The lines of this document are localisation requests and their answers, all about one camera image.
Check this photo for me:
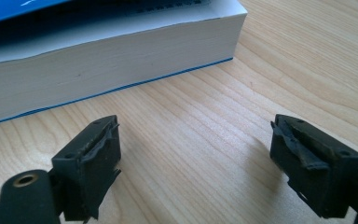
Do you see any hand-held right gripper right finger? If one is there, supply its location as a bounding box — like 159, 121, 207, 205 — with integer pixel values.
268, 113, 358, 219

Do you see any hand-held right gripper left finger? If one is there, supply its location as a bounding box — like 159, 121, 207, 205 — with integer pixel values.
50, 114, 122, 222

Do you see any blue paperback book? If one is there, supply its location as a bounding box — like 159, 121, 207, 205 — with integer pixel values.
0, 0, 249, 129

